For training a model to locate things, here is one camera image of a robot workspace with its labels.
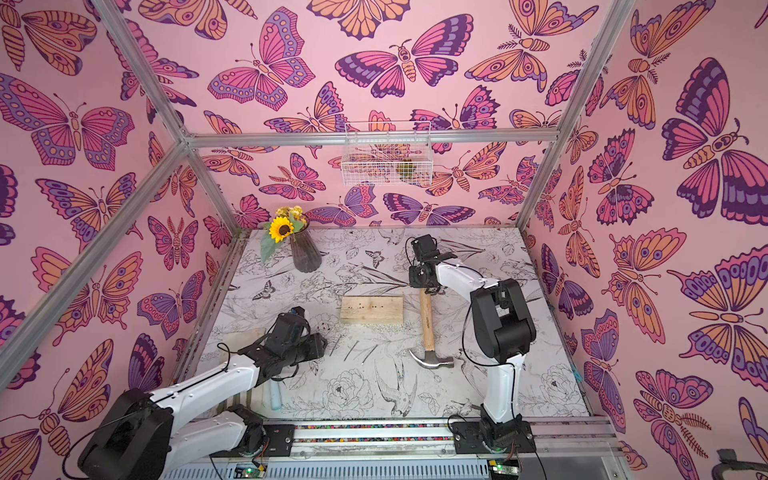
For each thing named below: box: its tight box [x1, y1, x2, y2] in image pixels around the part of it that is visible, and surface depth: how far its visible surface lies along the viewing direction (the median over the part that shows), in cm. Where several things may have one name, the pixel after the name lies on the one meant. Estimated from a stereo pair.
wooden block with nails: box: [340, 296, 403, 324], surface depth 96 cm
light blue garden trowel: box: [271, 381, 283, 411], surface depth 81 cm
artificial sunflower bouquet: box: [260, 205, 307, 262], surface depth 90 cm
